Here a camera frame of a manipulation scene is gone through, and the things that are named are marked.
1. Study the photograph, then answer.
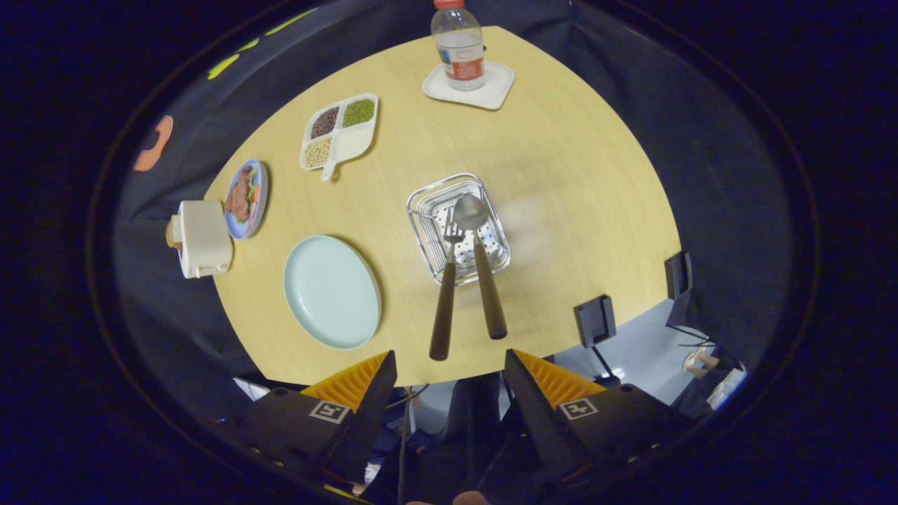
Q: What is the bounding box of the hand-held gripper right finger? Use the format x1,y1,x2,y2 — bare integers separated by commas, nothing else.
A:
502,349,697,490

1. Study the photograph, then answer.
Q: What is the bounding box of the white square coaster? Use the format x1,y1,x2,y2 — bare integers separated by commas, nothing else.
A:
422,60,515,111

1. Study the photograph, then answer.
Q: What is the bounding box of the metal fork wooden handle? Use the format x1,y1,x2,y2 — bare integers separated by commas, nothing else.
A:
429,207,465,361

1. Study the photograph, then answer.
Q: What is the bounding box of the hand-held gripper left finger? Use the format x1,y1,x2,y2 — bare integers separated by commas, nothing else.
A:
210,350,398,500

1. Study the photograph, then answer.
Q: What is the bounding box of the blue plate with food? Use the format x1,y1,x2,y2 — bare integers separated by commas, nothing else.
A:
224,159,269,240

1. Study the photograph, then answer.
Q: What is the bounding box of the white toaster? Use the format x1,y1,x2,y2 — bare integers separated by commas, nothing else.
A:
175,200,234,279

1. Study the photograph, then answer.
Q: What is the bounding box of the black table clamp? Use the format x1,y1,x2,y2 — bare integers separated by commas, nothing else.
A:
574,295,618,349
664,251,694,301

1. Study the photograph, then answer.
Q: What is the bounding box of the pale green plate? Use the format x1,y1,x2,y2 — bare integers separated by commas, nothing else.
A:
283,235,382,350

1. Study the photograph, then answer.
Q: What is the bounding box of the metal spoon wooden handle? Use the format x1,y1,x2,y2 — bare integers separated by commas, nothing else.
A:
453,194,508,340

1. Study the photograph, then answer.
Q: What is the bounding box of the metal perforated basket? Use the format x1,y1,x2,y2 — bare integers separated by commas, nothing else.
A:
407,173,511,287

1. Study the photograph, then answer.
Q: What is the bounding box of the white divided dish with beans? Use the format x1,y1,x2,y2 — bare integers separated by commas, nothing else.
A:
300,93,380,182

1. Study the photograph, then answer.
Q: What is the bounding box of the clear water bottle red cap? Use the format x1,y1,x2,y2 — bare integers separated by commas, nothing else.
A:
431,0,486,90

